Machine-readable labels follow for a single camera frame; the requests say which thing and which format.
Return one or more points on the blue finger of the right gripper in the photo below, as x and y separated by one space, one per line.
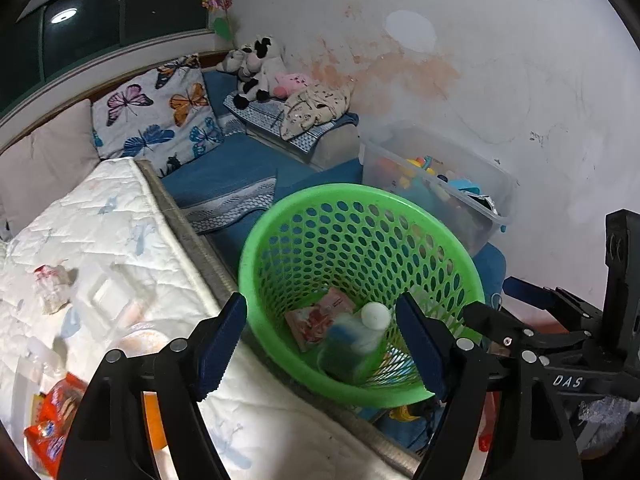
527 292

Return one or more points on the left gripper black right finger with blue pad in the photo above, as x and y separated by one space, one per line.
532 438

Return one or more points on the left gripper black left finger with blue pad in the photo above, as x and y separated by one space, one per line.
128 398

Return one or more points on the blue white milk carton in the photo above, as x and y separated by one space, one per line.
355 344

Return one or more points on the red snack wrapper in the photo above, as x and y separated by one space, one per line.
47 436

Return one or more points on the sealed pudding cup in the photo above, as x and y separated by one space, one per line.
141 339

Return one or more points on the clear plastic storage box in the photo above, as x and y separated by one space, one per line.
472 197

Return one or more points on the clear plastic tray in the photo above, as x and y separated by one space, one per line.
107 299

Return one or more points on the green plastic basket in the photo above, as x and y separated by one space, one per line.
371 245

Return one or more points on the pink snack packet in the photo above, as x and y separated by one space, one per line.
310 324

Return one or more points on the white quilted bed cover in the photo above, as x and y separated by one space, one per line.
260 429

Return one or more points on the grey pillow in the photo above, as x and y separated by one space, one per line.
45 166

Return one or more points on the spotted cream cloth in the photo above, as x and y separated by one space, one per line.
313 106

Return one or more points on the right butterfly pillow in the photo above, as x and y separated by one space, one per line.
163 116

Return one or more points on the pink plush toy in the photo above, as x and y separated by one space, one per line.
288 84

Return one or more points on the black white cow plush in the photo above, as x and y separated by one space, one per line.
256 66

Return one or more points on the dark window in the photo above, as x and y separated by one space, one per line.
62 34

